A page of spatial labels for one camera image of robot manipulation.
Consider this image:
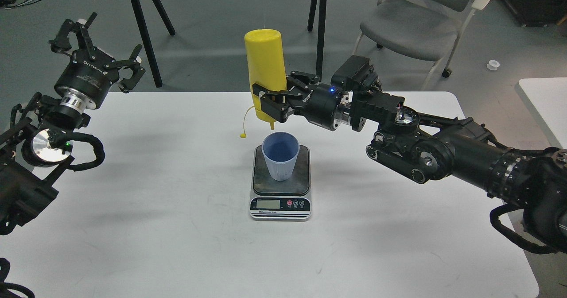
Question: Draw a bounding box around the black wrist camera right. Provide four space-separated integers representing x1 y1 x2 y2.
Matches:
330 55 382 96

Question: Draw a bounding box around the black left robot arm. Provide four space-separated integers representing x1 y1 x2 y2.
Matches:
0 13 145 235

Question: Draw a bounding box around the grey office chair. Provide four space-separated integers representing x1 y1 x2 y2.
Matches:
353 0 490 90

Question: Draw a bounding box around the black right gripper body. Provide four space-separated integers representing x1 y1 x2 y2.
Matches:
301 85 350 131

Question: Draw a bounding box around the blue ribbed plastic cup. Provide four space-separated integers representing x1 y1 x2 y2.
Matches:
261 132 300 181

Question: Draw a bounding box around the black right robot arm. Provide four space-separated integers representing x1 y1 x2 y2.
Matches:
251 68 567 254

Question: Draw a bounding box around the white side table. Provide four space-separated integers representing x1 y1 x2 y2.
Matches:
516 77 567 148

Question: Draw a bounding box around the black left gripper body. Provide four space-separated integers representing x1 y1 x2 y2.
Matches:
54 58 119 109

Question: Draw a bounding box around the small white spool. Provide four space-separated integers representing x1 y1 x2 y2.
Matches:
486 59 500 71

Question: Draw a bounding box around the digital kitchen scale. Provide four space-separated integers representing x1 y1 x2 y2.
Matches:
249 145 312 221

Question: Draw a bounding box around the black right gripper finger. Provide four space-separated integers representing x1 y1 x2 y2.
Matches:
252 83 311 124
286 71 321 90

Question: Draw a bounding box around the yellow squeeze bottle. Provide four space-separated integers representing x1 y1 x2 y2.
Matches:
244 28 286 130

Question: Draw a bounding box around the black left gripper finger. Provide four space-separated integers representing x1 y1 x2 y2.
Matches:
49 12 100 64
105 44 146 93

